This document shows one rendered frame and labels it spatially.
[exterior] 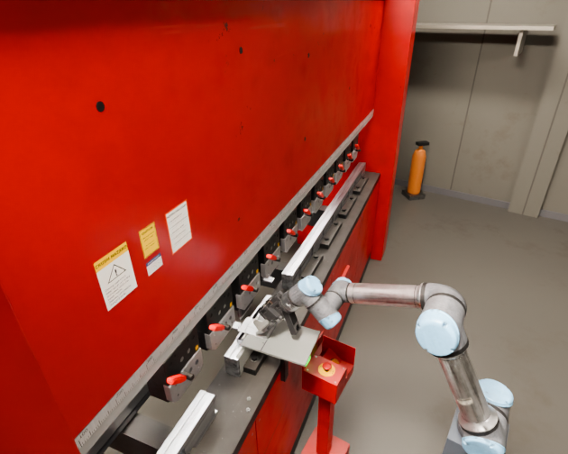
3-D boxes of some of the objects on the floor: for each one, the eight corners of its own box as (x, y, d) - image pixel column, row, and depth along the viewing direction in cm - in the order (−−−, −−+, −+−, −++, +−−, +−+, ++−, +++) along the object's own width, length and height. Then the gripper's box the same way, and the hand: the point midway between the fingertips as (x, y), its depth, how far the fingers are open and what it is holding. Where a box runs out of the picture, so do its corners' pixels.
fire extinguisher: (427, 195, 496) (437, 140, 461) (420, 203, 474) (431, 147, 440) (405, 189, 510) (413, 136, 475) (397, 197, 489) (405, 143, 454)
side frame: (381, 260, 370) (419, -29, 256) (297, 243, 399) (297, -24, 285) (386, 247, 390) (423, -27, 276) (305, 231, 419) (309, -23, 305)
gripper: (285, 283, 148) (254, 307, 161) (271, 304, 138) (241, 327, 151) (301, 298, 149) (270, 321, 162) (288, 320, 139) (256, 342, 152)
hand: (262, 328), depth 156 cm, fingers open, 5 cm apart
